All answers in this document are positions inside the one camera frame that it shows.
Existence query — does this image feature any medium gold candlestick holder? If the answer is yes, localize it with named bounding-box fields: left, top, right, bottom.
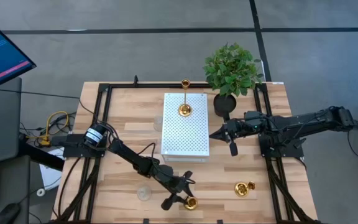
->
left=183, top=195, right=199, bottom=211

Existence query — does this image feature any thin black cable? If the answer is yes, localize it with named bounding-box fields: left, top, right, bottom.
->
left=0, top=88, right=98, bottom=119

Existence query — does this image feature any green plant in black pot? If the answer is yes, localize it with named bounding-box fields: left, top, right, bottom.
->
left=202, top=42, right=265, bottom=118

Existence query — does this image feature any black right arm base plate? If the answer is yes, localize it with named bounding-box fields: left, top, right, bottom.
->
left=259, top=133, right=305, bottom=159

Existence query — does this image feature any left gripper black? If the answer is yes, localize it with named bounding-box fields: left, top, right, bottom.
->
left=156, top=166, right=196, bottom=212

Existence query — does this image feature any white paper sheet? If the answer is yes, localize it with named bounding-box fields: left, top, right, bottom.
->
left=39, top=147, right=62, bottom=191

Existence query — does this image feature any clear glass candle holder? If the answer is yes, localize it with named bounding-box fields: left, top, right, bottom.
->
left=136, top=185, right=153, bottom=202
left=153, top=115, right=164, bottom=133

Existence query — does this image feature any short gold candlestick holder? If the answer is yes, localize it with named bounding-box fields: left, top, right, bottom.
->
left=234, top=180, right=257, bottom=198

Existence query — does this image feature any tall gold candlestick holder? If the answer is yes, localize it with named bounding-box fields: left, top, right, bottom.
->
left=178, top=78, right=193, bottom=118

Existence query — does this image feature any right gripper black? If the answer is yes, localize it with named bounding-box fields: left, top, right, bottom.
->
left=209, top=115, right=265, bottom=157

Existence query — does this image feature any white perforated metal shelf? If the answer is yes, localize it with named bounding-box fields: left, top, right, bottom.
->
left=160, top=92, right=211, bottom=163

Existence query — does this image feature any black computer mouse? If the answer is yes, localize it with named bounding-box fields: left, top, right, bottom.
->
left=0, top=202, right=21, bottom=224

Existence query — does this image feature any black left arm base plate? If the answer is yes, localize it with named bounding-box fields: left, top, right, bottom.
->
left=62, top=133, right=107, bottom=159

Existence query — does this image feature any yellow cable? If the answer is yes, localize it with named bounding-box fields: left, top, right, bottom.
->
left=26, top=111, right=70, bottom=147

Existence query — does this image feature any black metal table frame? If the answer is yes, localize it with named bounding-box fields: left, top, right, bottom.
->
left=50, top=81, right=321, bottom=224

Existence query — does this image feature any black desk leg beam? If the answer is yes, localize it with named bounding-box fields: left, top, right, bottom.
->
left=19, top=133, right=65, bottom=172

